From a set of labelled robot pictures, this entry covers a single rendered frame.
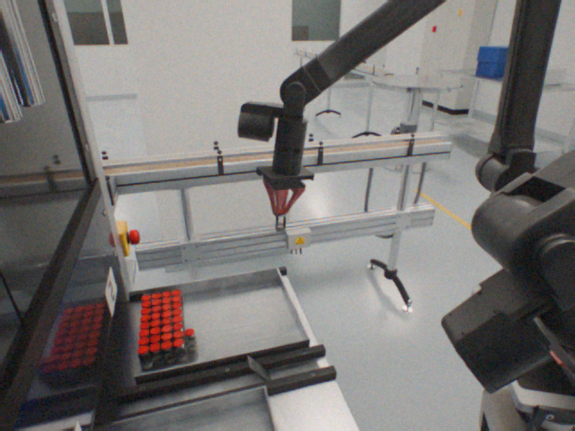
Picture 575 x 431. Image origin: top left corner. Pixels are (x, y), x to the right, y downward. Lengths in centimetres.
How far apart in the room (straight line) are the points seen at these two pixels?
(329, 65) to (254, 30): 154
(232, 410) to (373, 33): 69
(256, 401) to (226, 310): 25
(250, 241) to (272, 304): 97
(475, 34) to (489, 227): 695
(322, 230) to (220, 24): 119
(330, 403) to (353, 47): 62
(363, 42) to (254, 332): 62
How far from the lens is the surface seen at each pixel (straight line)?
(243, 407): 75
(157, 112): 220
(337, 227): 198
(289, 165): 71
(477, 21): 723
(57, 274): 56
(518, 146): 77
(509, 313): 34
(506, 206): 33
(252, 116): 71
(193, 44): 216
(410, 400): 192
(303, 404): 75
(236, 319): 90
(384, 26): 69
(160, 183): 166
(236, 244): 186
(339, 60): 68
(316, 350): 80
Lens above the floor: 150
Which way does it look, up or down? 28 degrees down
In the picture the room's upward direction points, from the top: straight up
